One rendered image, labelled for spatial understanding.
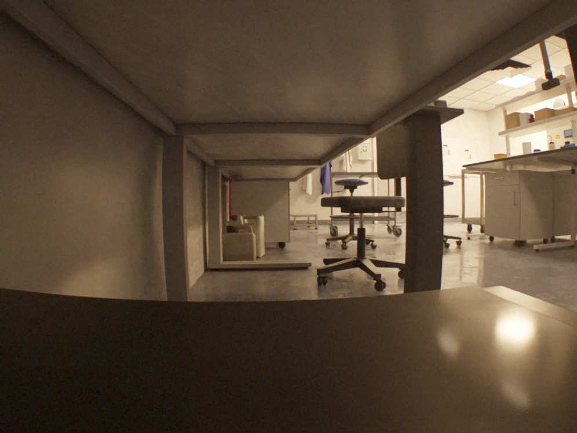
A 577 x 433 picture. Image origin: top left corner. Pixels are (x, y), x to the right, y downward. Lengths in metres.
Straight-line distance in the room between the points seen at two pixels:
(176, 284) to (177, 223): 0.22
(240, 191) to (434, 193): 2.23
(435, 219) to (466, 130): 7.04
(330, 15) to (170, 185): 0.86
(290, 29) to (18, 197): 0.52
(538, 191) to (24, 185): 3.83
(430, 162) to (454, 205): 6.56
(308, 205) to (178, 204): 5.51
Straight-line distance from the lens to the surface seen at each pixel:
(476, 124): 8.49
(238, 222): 2.70
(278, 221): 3.19
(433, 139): 1.31
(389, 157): 2.04
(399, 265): 1.95
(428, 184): 1.27
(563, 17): 0.54
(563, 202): 4.32
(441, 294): 0.18
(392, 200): 1.77
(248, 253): 2.48
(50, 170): 0.65
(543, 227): 3.87
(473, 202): 8.15
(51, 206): 0.65
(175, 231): 1.20
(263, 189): 3.18
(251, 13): 0.53
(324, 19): 0.55
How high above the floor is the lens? 0.45
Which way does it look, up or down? 2 degrees down
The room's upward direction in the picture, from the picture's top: 1 degrees counter-clockwise
